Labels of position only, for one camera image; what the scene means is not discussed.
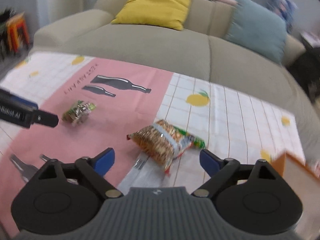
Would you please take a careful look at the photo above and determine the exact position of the teal cushion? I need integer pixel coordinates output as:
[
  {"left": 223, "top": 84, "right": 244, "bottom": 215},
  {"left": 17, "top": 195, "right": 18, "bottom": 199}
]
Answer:
[{"left": 224, "top": 0, "right": 287, "bottom": 64}]

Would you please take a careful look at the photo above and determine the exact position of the beige sofa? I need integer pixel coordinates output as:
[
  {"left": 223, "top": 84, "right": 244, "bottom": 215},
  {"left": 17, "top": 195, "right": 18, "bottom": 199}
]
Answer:
[{"left": 33, "top": 0, "right": 319, "bottom": 158}]

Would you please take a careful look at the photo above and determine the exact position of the white flat sachet packet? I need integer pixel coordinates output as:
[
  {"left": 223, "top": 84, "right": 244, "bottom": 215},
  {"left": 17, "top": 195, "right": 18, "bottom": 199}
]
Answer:
[{"left": 117, "top": 153, "right": 149, "bottom": 195}]

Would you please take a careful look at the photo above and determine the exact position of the green nut snack packet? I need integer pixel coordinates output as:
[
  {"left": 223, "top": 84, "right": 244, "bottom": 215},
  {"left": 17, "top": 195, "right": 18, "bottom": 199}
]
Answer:
[{"left": 62, "top": 100, "right": 96, "bottom": 126}]

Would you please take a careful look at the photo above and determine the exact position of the red orange stool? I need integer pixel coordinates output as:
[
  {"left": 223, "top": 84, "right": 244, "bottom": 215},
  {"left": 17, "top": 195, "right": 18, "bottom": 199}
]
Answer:
[{"left": 6, "top": 12, "right": 30, "bottom": 54}]

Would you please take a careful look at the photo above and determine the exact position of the pink white lemon tablecloth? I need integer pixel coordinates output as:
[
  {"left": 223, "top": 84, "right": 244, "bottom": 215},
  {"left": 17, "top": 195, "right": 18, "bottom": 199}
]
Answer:
[{"left": 1, "top": 52, "right": 305, "bottom": 236}]

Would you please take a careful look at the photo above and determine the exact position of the black backpack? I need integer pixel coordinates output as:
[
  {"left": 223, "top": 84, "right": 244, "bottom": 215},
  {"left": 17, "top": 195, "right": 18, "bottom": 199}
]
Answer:
[{"left": 289, "top": 47, "right": 319, "bottom": 103}]

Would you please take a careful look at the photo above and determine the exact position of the green sausage snack stick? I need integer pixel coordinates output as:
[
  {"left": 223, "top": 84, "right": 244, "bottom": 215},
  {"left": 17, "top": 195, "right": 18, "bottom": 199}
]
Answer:
[{"left": 174, "top": 126, "right": 206, "bottom": 149}]

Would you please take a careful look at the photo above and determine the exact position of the orange cardboard box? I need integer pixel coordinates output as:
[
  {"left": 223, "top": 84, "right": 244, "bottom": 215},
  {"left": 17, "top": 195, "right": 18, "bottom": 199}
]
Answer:
[{"left": 271, "top": 152, "right": 319, "bottom": 193}]

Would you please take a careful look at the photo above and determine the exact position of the yellow cushion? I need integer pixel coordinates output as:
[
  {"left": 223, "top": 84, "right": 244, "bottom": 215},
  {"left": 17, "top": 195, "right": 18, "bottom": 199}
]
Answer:
[{"left": 111, "top": 0, "right": 191, "bottom": 31}]

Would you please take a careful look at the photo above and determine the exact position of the orange cracker snack packet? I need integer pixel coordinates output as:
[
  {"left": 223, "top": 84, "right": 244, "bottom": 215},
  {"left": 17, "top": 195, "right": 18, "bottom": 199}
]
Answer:
[{"left": 127, "top": 119, "right": 193, "bottom": 174}]

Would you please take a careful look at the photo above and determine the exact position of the anime print pillow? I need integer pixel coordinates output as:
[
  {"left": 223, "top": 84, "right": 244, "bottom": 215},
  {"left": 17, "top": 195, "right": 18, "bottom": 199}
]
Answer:
[{"left": 266, "top": 0, "right": 298, "bottom": 34}]

